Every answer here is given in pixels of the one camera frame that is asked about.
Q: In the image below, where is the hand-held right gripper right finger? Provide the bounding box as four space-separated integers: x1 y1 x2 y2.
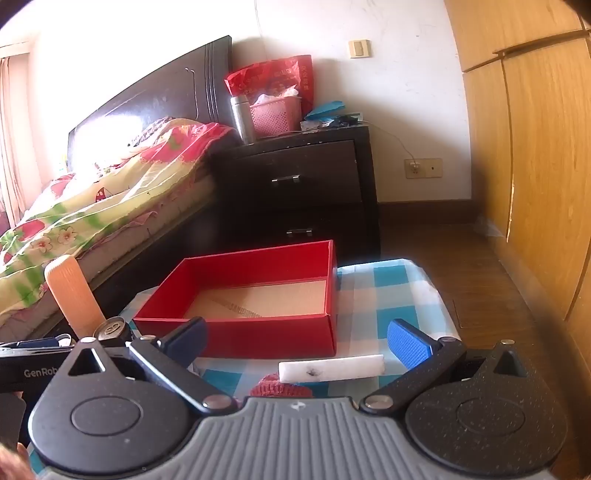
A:
360 318 529 414

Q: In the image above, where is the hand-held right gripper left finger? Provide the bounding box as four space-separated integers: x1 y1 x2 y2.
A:
68 316 236 415

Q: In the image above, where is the red cardboard box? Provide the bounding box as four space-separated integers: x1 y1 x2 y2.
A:
133 239 339 360

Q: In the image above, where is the blue white checkered tablecloth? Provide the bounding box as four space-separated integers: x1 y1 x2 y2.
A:
28 259 461 480

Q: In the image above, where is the dark green drink can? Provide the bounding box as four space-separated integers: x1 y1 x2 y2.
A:
93 320 132 348

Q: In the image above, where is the white foam sponge strip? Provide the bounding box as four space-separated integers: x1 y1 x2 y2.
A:
278 354 385 384

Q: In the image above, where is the orange ribbed bottle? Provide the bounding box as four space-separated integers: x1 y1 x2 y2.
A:
45 255 107 340

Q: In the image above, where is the pink knitted sock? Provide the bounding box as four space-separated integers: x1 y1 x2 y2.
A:
249 375 313 400

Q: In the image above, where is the mattress with pink sheet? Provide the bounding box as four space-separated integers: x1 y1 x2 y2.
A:
0 182 219 326

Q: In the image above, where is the dark wooden nightstand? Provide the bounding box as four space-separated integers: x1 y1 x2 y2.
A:
210 124 382 260

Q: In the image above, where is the grey patterned pillow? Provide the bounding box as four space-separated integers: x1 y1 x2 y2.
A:
129 116 174 148

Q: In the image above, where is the steel thermos flask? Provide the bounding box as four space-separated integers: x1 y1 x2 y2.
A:
230 95 256 145

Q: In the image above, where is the pale window curtain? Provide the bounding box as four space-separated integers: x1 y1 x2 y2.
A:
0 44 34 228

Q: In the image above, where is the wooden wardrobe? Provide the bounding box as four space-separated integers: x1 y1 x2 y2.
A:
443 0 591 325

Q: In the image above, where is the pink plastic basket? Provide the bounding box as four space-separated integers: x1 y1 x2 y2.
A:
249 96 304 138

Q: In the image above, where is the blue folded paper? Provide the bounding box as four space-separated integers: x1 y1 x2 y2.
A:
304 100 346 123

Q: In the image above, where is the dark wooden headboard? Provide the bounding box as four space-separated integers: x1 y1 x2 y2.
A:
67 36 242 172

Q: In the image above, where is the red plastic bag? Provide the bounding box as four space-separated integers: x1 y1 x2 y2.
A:
225 54 315 121

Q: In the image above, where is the beige wall outlet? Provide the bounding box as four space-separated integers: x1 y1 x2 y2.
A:
404 158 443 180

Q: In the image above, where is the white power cable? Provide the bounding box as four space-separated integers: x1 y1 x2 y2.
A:
360 121 419 169

